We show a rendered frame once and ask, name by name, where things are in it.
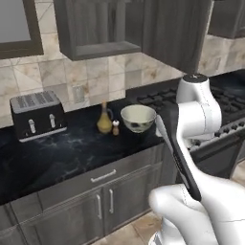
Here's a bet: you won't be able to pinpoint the dark oven front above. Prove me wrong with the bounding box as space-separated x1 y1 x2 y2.
190 133 245 180

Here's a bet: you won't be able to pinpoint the black gas hob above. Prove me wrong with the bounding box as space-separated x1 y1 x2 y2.
136 83 245 151

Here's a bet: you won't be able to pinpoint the black and silver toaster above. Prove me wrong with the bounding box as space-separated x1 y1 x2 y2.
10 90 68 144

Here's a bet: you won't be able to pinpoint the silver cabinet door handle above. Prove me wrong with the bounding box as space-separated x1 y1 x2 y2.
96 193 103 220
108 189 115 215

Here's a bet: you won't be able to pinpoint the white wall socket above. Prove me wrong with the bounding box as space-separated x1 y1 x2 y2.
73 85 85 103

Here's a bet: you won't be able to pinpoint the dark grey open wall cabinet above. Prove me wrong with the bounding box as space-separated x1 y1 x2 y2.
53 0 144 62

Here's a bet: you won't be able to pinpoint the yellow glass bottle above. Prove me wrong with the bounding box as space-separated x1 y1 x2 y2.
97 100 115 134

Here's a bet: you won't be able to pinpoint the dark grey cabinet door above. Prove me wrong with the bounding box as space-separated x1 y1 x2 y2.
142 0 212 75

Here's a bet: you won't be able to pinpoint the dark framed window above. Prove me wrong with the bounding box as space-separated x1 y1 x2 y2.
0 0 45 60

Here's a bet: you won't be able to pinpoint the silver drawer handle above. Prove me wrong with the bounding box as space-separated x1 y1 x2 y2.
90 168 118 184

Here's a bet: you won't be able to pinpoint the small brown white-capped shaker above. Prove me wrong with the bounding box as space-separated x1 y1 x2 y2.
112 119 121 137

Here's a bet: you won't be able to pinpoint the white mixing bowl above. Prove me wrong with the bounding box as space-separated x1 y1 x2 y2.
120 104 158 134

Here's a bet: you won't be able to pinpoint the grey drawer front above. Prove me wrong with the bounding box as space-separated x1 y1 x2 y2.
36 145 164 212

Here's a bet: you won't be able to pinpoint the grey base cabinet door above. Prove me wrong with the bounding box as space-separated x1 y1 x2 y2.
0 223 27 245
100 162 163 236
19 188 105 245

